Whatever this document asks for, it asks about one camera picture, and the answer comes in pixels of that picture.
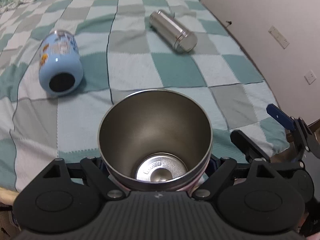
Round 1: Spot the light blue cartoon cup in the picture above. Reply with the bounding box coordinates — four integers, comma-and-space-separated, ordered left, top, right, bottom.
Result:
39, 30, 84, 96

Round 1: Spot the green checkered blanket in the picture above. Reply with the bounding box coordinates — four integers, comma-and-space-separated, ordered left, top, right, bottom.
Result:
1, 0, 288, 191

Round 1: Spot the pink steel cup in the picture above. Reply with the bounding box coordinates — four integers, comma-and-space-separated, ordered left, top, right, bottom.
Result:
98, 89, 213, 192

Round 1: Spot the white wall socket panel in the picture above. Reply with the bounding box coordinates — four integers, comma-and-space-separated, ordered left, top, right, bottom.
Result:
268, 25, 290, 49

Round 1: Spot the stainless steel cylindrical cup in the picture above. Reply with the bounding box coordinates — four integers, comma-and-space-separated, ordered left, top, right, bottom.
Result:
149, 10, 198, 53

